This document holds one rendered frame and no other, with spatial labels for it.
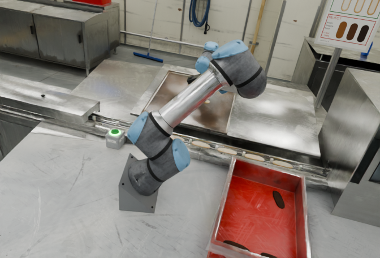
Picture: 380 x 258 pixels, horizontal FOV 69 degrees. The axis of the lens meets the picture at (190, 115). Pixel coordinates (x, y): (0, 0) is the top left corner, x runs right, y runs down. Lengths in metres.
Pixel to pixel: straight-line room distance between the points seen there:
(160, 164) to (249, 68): 0.47
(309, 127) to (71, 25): 3.24
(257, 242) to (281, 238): 0.10
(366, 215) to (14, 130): 1.84
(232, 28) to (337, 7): 3.10
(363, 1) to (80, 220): 1.91
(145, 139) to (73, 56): 3.30
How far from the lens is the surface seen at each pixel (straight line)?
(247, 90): 1.00
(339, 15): 2.06
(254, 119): 1.64
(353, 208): 1.36
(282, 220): 1.24
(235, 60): 0.95
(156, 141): 1.00
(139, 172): 1.10
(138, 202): 1.11
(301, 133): 1.65
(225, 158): 1.37
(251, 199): 1.27
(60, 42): 4.25
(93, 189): 1.25
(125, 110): 1.76
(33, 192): 1.30
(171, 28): 5.22
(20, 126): 1.86
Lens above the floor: 1.70
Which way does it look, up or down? 30 degrees down
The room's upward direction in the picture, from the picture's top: 7 degrees clockwise
